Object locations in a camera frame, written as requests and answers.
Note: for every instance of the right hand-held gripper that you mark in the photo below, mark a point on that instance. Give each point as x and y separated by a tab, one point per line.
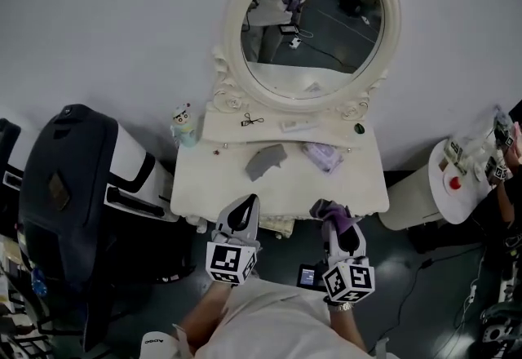
346	280

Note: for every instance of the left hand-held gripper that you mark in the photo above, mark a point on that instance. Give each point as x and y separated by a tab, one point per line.
224	261

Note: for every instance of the purple cloth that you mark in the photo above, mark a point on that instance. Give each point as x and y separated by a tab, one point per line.
336	214

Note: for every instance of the oval ornate mirror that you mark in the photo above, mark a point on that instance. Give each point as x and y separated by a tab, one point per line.
318	76

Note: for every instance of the person's left forearm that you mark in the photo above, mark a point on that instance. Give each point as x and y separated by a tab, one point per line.
204	320

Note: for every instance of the person's right forearm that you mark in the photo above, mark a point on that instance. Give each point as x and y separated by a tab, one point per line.
346	329

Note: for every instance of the white carved vanity table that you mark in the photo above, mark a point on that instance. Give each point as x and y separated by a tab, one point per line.
285	194

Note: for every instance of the grey cloth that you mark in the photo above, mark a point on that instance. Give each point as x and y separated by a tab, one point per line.
265	161

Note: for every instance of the small black screen device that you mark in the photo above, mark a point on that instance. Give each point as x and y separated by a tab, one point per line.
310	276

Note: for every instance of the silver wristwatch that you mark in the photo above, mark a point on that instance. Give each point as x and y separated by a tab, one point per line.
341	306

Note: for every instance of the white round side table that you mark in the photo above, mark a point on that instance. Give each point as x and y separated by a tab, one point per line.
416	202

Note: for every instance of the lilac tissue packet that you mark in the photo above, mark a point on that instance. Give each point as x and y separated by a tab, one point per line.
324	155

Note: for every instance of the cartoon figure bottle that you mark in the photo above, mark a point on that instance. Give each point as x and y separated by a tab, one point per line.
184	129

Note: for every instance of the person's white shirt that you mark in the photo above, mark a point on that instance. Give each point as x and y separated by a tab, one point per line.
277	324

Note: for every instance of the white flat box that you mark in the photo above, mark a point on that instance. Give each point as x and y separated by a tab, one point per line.
297	125

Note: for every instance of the small dark round item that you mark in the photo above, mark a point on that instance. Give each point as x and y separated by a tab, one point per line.
359	128

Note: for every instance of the small red object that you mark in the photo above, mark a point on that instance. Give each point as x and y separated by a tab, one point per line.
455	183

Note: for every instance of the printed carton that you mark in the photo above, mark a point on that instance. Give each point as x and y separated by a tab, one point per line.
454	155

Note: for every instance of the white power strip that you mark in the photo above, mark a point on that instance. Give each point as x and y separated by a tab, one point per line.
473	293

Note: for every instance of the black massage chair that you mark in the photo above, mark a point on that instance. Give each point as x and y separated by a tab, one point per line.
8	169
73	206

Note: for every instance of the blue-capped water bottle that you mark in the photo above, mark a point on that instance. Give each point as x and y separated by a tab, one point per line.
38	284

